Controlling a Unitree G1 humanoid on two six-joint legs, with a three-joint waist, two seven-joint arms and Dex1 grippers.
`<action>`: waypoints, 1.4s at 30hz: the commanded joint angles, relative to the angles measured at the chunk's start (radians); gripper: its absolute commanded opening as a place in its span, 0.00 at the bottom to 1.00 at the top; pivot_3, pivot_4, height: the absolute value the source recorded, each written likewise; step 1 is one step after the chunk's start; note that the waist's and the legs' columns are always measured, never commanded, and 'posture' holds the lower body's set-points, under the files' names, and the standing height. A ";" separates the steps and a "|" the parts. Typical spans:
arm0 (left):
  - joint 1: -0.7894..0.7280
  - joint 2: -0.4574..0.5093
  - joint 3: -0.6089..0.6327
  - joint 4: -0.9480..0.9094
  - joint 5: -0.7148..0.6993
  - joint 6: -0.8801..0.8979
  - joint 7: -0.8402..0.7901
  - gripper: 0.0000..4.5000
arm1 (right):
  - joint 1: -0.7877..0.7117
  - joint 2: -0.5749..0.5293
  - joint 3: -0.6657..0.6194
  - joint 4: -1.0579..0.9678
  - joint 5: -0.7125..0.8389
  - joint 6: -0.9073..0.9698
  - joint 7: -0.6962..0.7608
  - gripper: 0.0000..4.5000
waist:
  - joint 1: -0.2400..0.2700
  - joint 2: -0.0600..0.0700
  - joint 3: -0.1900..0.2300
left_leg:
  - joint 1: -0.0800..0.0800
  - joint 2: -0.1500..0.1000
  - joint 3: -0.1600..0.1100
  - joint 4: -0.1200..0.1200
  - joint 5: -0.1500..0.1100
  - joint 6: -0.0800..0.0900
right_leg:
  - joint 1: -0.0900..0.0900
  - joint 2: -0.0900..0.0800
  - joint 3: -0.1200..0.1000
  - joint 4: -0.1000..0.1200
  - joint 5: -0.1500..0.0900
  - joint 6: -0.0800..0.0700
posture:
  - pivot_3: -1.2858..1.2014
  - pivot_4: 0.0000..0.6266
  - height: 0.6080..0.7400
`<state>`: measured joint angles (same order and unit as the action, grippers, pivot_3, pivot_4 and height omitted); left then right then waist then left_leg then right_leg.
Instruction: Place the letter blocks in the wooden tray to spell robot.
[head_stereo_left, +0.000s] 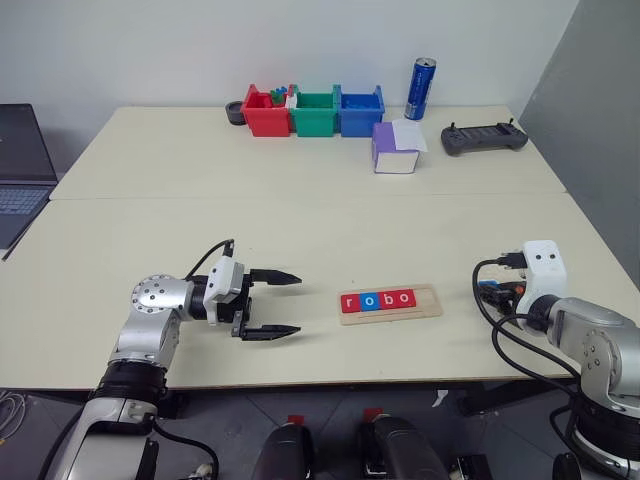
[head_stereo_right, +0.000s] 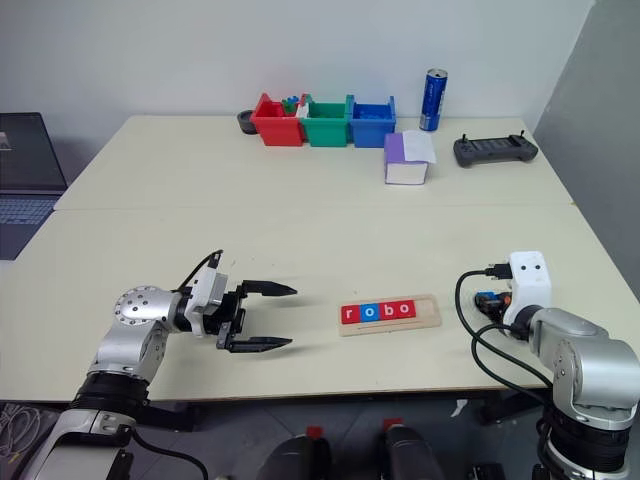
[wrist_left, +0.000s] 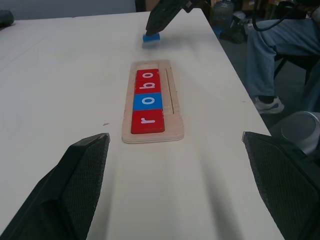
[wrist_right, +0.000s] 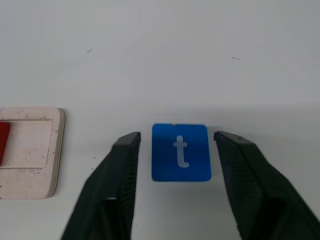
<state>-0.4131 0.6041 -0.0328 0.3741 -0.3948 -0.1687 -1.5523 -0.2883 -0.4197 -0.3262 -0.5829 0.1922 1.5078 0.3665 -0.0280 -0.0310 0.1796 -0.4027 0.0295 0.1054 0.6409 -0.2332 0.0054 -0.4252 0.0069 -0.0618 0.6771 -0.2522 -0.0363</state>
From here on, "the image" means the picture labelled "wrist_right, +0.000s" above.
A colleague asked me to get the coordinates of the blue letter t block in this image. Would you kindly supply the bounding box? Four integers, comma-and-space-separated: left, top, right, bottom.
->
151, 122, 213, 183

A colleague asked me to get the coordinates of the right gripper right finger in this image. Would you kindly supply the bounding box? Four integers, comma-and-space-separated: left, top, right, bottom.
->
213, 130, 320, 240

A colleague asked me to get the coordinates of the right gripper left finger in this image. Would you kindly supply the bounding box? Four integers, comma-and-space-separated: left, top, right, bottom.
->
60, 131, 142, 240

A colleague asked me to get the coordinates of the wooden letter tray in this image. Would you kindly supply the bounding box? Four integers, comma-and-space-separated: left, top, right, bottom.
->
0, 106, 67, 200

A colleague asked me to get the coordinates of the red letter o block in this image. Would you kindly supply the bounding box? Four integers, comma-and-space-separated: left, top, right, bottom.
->
0, 121, 12, 167

